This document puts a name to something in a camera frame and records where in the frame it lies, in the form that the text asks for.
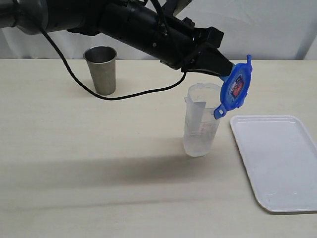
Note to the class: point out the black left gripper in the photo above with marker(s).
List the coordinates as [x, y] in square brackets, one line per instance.
[199, 49]

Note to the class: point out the blue plastic container lid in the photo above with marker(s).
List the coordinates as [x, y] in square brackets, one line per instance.
[235, 88]

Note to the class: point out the stainless steel cup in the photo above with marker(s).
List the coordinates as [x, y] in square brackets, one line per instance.
[102, 67]

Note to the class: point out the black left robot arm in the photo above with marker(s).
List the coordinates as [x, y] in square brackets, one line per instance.
[158, 32]

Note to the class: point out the clear tall plastic container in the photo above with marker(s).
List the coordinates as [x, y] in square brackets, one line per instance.
[200, 125]

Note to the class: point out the white backdrop curtain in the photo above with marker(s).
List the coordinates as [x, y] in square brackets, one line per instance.
[266, 29]

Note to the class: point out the white plastic tray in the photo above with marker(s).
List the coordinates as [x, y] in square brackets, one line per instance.
[280, 160]

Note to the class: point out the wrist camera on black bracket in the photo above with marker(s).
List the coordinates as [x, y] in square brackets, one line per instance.
[174, 7]

